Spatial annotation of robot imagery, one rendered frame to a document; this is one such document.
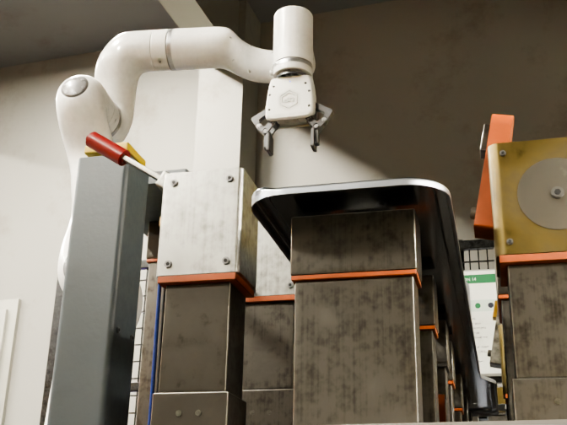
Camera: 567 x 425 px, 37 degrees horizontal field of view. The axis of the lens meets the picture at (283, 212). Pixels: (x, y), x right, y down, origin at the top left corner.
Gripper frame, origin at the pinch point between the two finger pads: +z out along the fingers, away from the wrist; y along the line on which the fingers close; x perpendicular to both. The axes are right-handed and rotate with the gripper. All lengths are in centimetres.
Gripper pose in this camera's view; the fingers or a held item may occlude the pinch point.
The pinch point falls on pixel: (291, 147)
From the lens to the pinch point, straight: 172.6
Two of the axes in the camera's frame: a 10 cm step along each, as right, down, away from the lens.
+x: 2.5, 3.6, 9.0
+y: 9.7, -0.8, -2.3
